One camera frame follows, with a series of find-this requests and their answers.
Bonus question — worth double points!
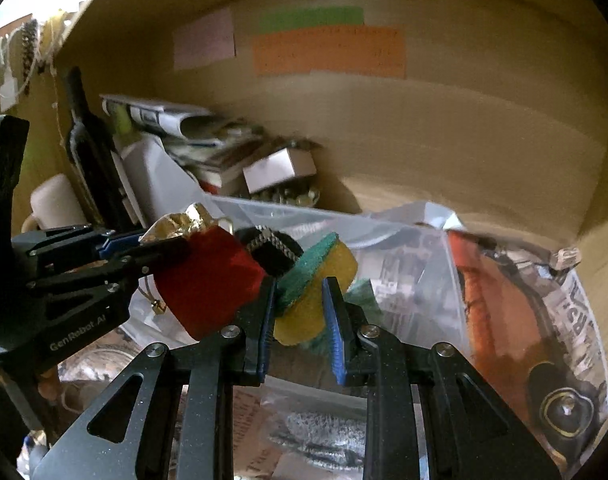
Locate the clear plastic bag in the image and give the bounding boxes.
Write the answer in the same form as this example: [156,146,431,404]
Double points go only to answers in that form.
[119,195,608,480]

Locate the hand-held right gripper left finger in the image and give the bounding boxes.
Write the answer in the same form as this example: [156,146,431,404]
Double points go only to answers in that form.
[31,276,279,480]

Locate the green sticky note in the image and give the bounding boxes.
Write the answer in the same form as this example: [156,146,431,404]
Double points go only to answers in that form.
[258,6,365,33]

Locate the hanging bead strings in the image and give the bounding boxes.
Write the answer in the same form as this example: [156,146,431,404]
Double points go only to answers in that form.
[0,9,72,101]

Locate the grey knitted cloth in bag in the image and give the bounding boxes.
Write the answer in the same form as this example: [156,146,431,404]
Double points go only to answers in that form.
[266,410,369,466]

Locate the white mug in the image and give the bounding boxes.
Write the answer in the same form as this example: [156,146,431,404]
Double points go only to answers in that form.
[22,174,91,235]

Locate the red velvet pouch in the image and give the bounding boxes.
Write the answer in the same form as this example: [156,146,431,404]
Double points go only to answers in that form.
[153,229,267,342]

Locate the stack of books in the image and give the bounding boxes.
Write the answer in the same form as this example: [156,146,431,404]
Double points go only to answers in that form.
[163,119,269,195]

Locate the pink sticky note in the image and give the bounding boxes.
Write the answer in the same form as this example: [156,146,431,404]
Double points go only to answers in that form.
[173,8,237,72]

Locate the gold foil wrapper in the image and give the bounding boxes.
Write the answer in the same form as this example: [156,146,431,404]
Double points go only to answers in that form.
[140,202,233,247]

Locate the small grey cardboard box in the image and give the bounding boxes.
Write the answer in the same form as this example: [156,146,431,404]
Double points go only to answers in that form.
[242,147,319,195]

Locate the dark glass bottle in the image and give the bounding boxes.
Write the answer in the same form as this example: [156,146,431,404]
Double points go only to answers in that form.
[64,66,135,231]

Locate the black strap with metal band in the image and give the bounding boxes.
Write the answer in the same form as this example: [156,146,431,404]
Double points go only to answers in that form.
[234,226,305,278]

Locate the rolled newspaper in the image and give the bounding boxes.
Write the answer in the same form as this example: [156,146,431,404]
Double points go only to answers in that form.
[100,93,215,139]

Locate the orange packet in bag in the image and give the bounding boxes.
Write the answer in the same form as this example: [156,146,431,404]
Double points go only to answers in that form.
[446,230,574,376]

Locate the yellow green sponge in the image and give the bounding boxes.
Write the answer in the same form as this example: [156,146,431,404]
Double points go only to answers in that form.
[273,232,359,348]

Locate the orange sticky note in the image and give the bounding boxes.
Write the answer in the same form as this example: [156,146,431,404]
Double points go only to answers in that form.
[252,25,407,80]

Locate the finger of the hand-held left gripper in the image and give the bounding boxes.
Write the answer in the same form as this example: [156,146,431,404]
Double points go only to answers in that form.
[28,238,191,311]
[14,224,147,264]

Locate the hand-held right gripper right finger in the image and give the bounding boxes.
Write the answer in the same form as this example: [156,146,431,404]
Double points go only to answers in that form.
[322,277,564,480]

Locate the white plastic container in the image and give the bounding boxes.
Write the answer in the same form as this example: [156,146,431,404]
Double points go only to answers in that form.
[113,137,209,226]

